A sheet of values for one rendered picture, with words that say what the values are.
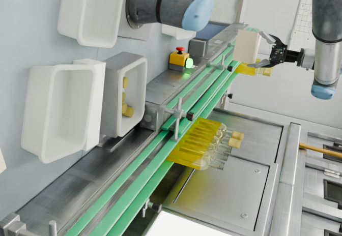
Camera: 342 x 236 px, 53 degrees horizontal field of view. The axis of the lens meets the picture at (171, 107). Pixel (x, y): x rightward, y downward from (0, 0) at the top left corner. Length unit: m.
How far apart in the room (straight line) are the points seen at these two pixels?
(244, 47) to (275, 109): 6.22
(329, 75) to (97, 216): 0.78
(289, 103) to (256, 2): 2.16
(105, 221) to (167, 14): 0.61
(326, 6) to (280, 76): 6.42
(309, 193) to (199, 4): 0.87
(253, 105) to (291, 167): 6.08
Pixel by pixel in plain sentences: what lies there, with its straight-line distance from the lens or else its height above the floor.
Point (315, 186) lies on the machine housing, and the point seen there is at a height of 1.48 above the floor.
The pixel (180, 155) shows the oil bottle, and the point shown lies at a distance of 1.20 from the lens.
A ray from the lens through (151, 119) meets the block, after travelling 1.20.
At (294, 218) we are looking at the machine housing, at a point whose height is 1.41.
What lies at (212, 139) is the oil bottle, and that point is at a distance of 1.29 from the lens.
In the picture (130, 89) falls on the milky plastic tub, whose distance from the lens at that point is 1.16.
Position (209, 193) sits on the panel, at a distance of 1.28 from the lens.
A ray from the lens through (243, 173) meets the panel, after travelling 1.42.
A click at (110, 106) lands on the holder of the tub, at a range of 1.03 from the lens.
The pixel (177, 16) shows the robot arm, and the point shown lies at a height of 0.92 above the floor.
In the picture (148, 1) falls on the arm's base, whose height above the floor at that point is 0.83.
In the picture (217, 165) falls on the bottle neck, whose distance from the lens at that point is 1.19.
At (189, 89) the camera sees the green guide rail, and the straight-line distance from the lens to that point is 1.41.
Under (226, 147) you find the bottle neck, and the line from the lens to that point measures 1.29.
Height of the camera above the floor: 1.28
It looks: 17 degrees down
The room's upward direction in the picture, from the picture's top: 104 degrees clockwise
